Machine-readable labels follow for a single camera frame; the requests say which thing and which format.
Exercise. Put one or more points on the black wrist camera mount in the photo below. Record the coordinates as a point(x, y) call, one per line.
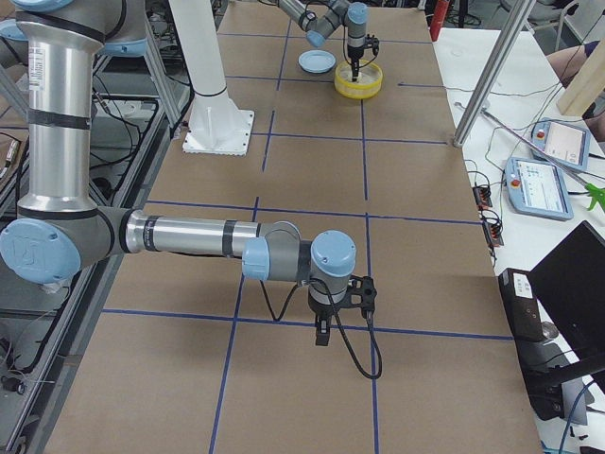
point(371, 43)

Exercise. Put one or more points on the white column pedestal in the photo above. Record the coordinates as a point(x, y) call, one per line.
point(215, 125)

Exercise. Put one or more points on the black computer box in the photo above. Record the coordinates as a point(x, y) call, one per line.
point(552, 381)

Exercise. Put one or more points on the orange black adapter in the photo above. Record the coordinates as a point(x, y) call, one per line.
point(483, 196)
point(492, 229)

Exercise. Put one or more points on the black monitor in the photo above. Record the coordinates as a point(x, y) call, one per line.
point(569, 283)

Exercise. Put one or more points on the orange black adapter far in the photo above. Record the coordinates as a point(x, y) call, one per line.
point(483, 196)

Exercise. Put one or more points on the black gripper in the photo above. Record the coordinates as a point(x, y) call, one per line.
point(354, 51)

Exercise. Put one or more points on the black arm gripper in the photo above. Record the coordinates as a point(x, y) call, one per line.
point(321, 312)

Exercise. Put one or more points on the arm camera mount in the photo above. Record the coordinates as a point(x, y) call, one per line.
point(360, 293)

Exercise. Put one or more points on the seated person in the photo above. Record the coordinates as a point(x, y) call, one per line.
point(566, 64)

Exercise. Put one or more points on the orange black adapter near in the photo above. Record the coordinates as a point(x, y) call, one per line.
point(492, 229)

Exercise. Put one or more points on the red cylinder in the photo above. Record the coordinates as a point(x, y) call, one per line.
point(437, 19)

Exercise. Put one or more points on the teach pendant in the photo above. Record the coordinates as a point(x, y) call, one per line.
point(537, 189)
point(563, 140)

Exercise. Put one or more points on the teach pendant near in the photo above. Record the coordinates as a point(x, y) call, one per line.
point(537, 189)

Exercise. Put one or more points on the teach pendant far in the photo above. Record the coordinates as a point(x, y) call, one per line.
point(563, 140)

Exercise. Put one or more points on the yellow steamer basket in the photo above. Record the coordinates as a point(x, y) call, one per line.
point(367, 84)

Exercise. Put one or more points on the light blue plate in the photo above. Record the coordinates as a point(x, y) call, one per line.
point(317, 61)

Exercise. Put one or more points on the aluminium frame post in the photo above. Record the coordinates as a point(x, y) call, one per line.
point(501, 50)

